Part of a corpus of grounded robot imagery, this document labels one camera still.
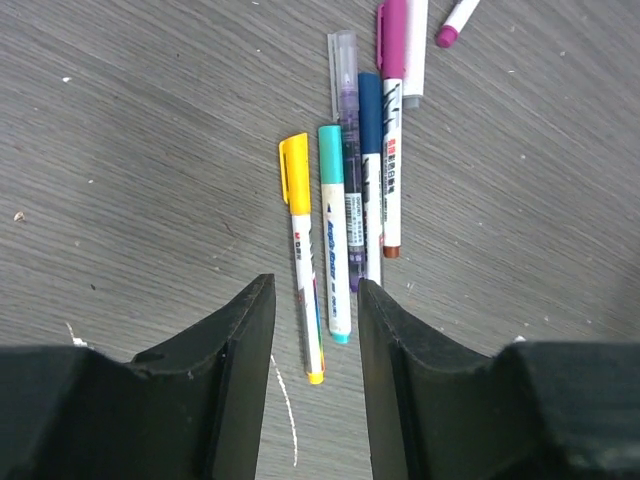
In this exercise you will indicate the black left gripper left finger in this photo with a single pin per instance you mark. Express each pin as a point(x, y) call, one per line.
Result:
point(190, 407)

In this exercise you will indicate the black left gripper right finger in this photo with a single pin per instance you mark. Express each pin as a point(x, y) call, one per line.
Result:
point(536, 410)

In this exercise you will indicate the teal ended white marker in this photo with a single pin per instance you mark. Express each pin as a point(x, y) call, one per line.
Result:
point(335, 235)

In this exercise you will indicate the yellow ended white marker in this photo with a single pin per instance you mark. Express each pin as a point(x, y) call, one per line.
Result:
point(296, 193)

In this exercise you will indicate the grey capped thin pen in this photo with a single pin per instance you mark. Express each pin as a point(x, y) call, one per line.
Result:
point(415, 52)

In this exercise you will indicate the clear capped purple pen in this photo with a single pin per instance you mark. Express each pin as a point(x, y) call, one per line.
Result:
point(342, 52)

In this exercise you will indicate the blue ended white marker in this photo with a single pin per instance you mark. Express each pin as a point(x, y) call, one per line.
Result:
point(370, 126)

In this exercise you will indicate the brown ended white marker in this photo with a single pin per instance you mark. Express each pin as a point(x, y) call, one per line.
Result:
point(391, 30)

